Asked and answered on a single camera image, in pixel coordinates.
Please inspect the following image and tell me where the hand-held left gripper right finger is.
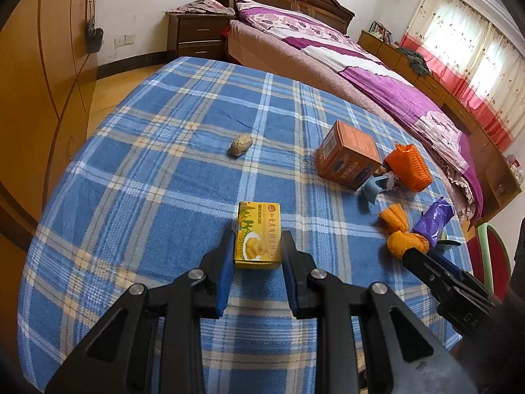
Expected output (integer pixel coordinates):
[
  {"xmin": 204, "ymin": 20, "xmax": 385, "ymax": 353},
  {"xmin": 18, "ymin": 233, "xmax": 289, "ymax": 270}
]
[{"xmin": 280, "ymin": 230, "xmax": 478, "ymax": 394}]

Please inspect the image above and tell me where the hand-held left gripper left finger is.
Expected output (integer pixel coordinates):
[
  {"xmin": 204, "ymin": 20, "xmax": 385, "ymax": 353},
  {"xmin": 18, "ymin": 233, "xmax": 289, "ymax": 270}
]
[{"xmin": 44, "ymin": 228, "xmax": 236, "ymax": 394}]

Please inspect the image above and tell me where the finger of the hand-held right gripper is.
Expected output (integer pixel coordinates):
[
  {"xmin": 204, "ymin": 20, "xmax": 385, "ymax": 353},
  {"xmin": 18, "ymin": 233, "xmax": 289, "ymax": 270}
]
[
  {"xmin": 404, "ymin": 247, "xmax": 456, "ymax": 296},
  {"xmin": 435, "ymin": 239, "xmax": 492, "ymax": 293}
]

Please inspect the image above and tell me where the red bucket with green rim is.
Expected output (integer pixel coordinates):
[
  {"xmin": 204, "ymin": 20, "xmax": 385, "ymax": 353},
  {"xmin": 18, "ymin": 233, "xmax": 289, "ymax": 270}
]
[{"xmin": 465, "ymin": 222, "xmax": 513, "ymax": 300}]

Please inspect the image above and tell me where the orange round toy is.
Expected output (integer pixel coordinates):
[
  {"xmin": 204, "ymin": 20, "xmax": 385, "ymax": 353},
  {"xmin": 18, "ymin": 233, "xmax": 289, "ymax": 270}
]
[{"xmin": 379, "ymin": 204, "xmax": 430, "ymax": 260}]

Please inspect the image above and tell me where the yellow cake box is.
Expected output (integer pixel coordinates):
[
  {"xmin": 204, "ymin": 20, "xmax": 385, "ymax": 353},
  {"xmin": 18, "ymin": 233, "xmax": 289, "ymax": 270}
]
[{"xmin": 234, "ymin": 201, "xmax": 284, "ymax": 271}]

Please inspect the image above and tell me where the orange mesh foam sleeve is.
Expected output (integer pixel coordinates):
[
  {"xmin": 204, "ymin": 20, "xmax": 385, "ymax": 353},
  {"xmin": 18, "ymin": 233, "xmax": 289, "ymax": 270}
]
[{"xmin": 386, "ymin": 143, "xmax": 432, "ymax": 193}]

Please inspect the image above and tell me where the purple plastic wrapper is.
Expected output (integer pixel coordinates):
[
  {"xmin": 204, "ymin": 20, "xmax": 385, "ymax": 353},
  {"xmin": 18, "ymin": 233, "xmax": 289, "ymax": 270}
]
[{"xmin": 412, "ymin": 198, "xmax": 457, "ymax": 252}]

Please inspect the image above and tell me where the light blue plastic piece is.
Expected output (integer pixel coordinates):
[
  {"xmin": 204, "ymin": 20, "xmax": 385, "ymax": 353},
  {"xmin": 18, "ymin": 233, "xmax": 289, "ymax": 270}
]
[{"xmin": 358, "ymin": 173, "xmax": 395, "ymax": 213}]

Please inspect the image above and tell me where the blue plaid blanket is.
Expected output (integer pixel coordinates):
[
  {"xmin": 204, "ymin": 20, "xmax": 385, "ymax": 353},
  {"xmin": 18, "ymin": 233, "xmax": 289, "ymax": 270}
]
[{"xmin": 18, "ymin": 57, "xmax": 476, "ymax": 394}]

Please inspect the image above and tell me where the orange cardboard box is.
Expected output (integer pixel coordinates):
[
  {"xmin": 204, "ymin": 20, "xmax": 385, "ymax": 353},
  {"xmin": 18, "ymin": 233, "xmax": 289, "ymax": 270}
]
[{"xmin": 317, "ymin": 120, "xmax": 383, "ymax": 191}]

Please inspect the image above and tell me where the bed with purple bedding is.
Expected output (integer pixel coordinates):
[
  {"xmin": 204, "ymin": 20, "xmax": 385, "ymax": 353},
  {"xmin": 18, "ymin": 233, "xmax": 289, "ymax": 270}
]
[{"xmin": 235, "ymin": 0, "xmax": 482, "ymax": 222}]

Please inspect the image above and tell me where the long wooden cabinet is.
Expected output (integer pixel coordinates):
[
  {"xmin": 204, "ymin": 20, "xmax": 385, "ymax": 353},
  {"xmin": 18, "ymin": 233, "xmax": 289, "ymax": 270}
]
[{"xmin": 357, "ymin": 30, "xmax": 525, "ymax": 222}]

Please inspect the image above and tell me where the pile of dark clothes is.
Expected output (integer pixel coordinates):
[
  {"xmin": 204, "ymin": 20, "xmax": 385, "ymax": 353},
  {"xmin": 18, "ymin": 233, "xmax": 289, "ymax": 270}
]
[{"xmin": 396, "ymin": 45, "xmax": 431, "ymax": 77}]

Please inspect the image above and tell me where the bed with purple blanket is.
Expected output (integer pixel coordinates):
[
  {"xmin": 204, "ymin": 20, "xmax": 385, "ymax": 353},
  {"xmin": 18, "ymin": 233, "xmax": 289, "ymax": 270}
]
[{"xmin": 227, "ymin": 20, "xmax": 468, "ymax": 222}]

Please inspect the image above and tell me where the floral curtain with pink hem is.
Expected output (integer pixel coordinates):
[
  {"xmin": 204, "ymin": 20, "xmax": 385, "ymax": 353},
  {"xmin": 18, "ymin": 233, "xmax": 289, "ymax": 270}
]
[{"xmin": 400, "ymin": 0, "xmax": 525, "ymax": 152}]

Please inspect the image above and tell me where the row of books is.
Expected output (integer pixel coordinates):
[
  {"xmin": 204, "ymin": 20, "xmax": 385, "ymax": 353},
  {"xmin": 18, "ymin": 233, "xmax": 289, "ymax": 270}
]
[{"xmin": 369, "ymin": 20, "xmax": 394, "ymax": 44}]

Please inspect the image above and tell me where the dark wooden nightstand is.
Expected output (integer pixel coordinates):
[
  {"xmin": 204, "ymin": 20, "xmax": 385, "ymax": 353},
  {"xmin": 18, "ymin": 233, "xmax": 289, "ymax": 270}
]
[{"xmin": 166, "ymin": 11, "xmax": 235, "ymax": 61}]

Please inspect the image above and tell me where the wooden wardrobe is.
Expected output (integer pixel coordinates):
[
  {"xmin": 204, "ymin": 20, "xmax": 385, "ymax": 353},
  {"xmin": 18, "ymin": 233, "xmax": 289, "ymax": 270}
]
[{"xmin": 0, "ymin": 0, "xmax": 99, "ymax": 239}]

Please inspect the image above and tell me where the floral cloth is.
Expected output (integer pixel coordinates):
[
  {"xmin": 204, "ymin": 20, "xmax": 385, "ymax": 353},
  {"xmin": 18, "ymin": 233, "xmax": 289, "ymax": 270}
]
[{"xmin": 165, "ymin": 0, "xmax": 235, "ymax": 16}]

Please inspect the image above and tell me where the dark hanging bag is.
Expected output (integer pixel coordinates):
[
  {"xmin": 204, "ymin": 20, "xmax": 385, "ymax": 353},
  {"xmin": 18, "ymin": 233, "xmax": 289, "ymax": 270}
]
[{"xmin": 85, "ymin": 16, "xmax": 103, "ymax": 54}]

